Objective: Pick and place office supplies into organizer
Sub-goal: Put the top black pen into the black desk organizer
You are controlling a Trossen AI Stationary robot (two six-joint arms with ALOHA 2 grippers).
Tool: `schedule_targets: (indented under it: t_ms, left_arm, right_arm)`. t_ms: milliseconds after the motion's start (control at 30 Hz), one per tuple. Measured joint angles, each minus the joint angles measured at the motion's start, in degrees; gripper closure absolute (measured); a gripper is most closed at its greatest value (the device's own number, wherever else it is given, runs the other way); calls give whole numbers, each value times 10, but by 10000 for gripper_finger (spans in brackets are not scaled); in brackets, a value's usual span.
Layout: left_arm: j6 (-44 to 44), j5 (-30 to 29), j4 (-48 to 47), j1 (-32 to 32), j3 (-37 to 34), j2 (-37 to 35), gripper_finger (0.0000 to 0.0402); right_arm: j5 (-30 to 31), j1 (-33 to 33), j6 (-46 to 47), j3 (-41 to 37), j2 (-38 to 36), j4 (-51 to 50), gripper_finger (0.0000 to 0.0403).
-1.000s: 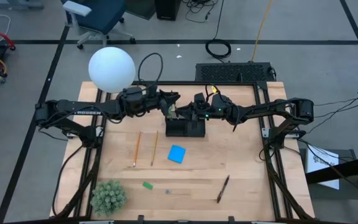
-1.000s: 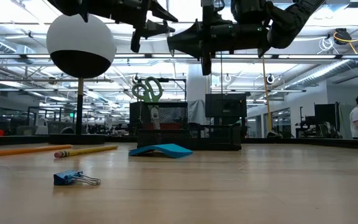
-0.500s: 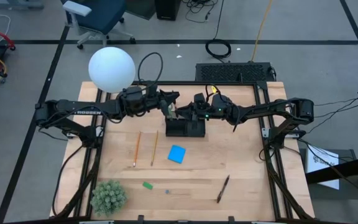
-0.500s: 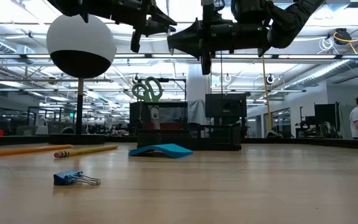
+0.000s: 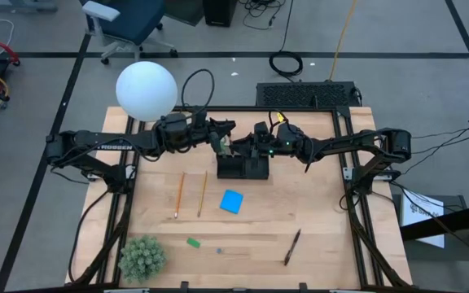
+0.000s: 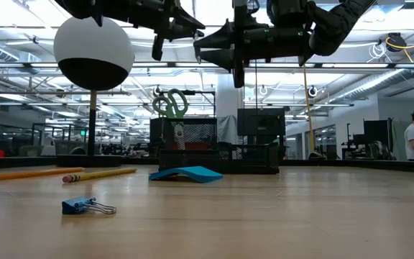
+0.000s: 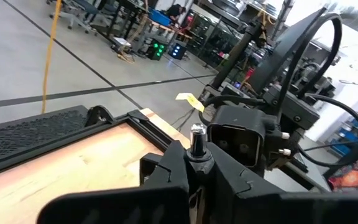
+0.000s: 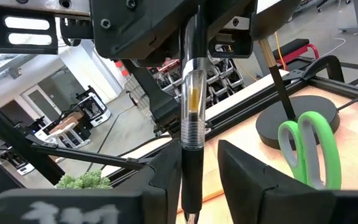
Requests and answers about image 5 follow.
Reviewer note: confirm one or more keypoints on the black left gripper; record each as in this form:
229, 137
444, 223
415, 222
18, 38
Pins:
200, 134

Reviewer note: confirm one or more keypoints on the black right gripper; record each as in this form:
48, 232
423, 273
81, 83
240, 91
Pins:
265, 146

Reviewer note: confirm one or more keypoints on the black mesh desk organizer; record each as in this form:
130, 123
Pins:
238, 171

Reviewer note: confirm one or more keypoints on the blue sticky note pad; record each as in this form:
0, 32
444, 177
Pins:
231, 202

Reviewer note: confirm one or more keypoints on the yellow wooden pencil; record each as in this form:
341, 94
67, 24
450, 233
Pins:
179, 195
202, 193

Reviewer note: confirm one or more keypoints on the black pen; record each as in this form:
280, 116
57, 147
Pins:
292, 247

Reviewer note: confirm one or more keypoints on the green eraser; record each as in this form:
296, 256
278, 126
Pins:
193, 243

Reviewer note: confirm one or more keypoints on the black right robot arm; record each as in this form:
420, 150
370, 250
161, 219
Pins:
340, 143

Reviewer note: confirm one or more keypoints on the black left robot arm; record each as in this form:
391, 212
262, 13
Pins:
108, 142

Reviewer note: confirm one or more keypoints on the blue office chair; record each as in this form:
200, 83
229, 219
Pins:
137, 18

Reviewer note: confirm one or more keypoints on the black perforated computer case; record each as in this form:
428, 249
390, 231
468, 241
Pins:
305, 94

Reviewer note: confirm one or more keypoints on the white globe desk lamp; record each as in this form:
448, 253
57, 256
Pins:
147, 91

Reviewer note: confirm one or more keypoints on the black tower box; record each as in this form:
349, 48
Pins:
219, 12

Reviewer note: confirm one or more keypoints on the green artificial plant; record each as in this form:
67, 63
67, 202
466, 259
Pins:
141, 260

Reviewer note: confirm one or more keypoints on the white printed paper sheet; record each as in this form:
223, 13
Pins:
419, 219

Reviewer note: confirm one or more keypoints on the black crossbeam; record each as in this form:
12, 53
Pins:
454, 219

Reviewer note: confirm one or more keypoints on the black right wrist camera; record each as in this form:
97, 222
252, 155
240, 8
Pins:
261, 128

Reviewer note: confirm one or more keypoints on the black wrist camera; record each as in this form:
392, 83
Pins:
261, 128
200, 115

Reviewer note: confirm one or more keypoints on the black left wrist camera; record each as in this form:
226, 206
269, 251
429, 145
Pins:
200, 115

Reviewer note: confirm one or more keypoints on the black aluminium table frame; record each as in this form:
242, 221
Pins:
238, 108

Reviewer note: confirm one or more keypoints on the silver mounting bracket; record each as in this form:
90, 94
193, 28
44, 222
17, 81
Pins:
131, 172
348, 174

